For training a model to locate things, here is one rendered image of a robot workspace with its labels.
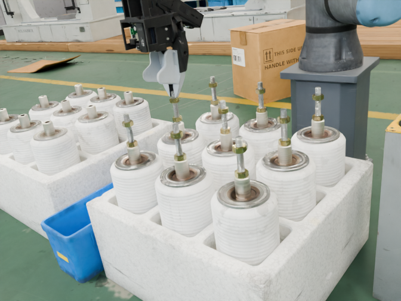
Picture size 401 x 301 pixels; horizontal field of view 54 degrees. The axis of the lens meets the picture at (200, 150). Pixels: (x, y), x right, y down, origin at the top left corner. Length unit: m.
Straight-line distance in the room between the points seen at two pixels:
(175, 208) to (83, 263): 0.30
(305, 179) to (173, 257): 0.23
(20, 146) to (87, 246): 0.33
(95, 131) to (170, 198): 0.41
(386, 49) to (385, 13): 1.54
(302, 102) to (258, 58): 0.69
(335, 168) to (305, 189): 0.12
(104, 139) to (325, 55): 0.56
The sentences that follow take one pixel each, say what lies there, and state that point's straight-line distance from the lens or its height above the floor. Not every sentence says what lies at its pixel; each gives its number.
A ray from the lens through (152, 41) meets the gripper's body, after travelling 0.69.
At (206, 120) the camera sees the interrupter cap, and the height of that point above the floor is 0.25.
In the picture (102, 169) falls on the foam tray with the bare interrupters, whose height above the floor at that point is 0.15.
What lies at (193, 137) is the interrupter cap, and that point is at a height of 0.25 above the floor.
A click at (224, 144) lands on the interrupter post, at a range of 0.70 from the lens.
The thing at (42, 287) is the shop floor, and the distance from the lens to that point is 0.91.
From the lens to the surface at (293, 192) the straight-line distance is 0.63.
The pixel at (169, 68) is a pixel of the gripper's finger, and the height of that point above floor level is 0.40.
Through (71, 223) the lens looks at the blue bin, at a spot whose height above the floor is 0.08.
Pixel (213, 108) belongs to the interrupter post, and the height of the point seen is 0.28.
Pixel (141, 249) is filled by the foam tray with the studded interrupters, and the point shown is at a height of 0.14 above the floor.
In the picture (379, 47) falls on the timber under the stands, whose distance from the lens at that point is 2.40.
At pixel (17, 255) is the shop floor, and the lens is 1.04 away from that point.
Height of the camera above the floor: 0.54
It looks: 24 degrees down
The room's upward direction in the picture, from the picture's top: 8 degrees counter-clockwise
